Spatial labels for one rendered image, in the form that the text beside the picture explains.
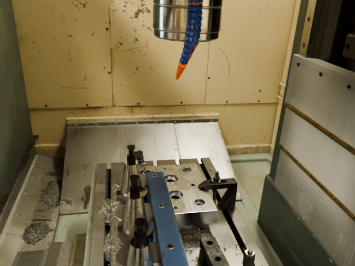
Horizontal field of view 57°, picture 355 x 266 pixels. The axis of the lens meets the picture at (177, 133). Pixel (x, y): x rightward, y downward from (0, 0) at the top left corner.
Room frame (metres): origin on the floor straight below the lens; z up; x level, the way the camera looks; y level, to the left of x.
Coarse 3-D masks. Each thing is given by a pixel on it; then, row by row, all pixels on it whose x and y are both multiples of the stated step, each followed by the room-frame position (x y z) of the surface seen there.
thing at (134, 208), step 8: (128, 200) 0.44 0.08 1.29; (136, 200) 0.44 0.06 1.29; (128, 208) 0.44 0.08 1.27; (136, 208) 0.44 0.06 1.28; (144, 208) 0.45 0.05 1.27; (128, 216) 0.44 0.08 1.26; (136, 216) 0.43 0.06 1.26; (144, 216) 0.44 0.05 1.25; (128, 224) 0.43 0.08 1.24; (128, 232) 0.43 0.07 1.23
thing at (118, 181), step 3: (141, 174) 0.64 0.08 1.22; (144, 174) 0.64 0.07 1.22; (120, 177) 0.62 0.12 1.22; (141, 177) 0.63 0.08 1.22; (144, 177) 0.63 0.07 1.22; (117, 180) 0.61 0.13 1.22; (120, 180) 0.61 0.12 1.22; (141, 180) 0.61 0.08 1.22; (144, 180) 0.61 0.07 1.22; (117, 183) 0.60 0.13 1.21; (120, 183) 0.60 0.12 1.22; (144, 183) 0.60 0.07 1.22; (117, 186) 0.59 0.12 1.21; (147, 186) 0.59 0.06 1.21
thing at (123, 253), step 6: (126, 246) 0.41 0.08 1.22; (150, 246) 0.42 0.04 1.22; (156, 246) 0.42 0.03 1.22; (120, 252) 0.40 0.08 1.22; (126, 252) 0.40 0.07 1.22; (156, 252) 0.40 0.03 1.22; (120, 258) 0.39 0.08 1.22; (126, 258) 0.39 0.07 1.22; (156, 258) 0.39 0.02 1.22; (120, 264) 0.38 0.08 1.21; (156, 264) 0.38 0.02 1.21
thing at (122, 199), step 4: (120, 188) 0.57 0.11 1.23; (144, 188) 0.58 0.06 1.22; (116, 192) 0.56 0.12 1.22; (120, 192) 0.55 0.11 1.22; (144, 192) 0.56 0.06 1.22; (120, 196) 0.54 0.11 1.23; (124, 196) 0.54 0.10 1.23; (144, 196) 0.54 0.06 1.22; (120, 200) 0.53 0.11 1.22; (124, 200) 0.53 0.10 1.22; (144, 200) 0.55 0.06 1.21; (120, 204) 0.54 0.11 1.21; (124, 204) 0.54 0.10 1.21
